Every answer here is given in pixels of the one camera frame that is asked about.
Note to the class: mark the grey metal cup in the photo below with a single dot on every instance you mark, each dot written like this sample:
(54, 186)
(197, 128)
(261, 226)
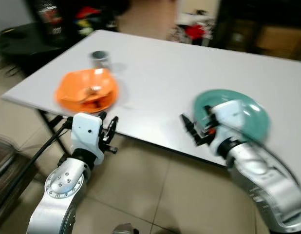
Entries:
(101, 59)

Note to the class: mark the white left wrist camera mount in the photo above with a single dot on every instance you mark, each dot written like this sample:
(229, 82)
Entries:
(86, 134)

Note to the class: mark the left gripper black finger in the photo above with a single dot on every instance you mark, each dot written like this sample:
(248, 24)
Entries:
(114, 127)
(102, 120)

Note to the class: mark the black side table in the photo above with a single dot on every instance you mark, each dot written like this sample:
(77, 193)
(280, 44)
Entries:
(21, 46)

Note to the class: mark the teal plastic plate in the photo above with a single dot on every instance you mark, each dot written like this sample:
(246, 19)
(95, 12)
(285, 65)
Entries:
(255, 117)

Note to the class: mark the black shelf unit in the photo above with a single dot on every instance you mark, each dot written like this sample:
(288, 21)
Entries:
(238, 19)

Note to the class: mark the black folding table leg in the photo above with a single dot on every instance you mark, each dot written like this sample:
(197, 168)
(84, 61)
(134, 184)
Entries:
(44, 118)

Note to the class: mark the orange plastic plate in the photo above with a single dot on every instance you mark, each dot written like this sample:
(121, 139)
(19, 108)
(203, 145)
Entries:
(92, 107)

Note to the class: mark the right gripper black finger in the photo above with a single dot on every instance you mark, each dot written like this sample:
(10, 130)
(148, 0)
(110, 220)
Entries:
(200, 142)
(188, 124)

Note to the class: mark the small golden spoon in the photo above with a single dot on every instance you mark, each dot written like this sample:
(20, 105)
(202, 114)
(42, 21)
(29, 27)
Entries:
(92, 91)

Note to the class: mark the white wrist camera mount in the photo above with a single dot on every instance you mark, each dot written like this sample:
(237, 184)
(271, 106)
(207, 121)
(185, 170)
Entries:
(231, 119)
(86, 134)

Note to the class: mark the black bottle with red label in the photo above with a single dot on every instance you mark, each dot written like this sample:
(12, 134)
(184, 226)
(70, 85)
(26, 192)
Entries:
(49, 19)

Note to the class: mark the orange plastic bowl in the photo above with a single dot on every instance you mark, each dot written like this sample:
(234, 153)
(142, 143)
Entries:
(72, 85)

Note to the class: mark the red cloth item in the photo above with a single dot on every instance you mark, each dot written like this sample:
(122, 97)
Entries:
(195, 31)

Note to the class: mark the grey robot foot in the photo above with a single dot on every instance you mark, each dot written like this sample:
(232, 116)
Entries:
(125, 229)

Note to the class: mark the brown cardboard box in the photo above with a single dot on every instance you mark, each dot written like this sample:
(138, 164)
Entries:
(279, 41)

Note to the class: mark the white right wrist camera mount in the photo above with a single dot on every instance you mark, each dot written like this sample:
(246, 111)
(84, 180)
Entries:
(231, 119)

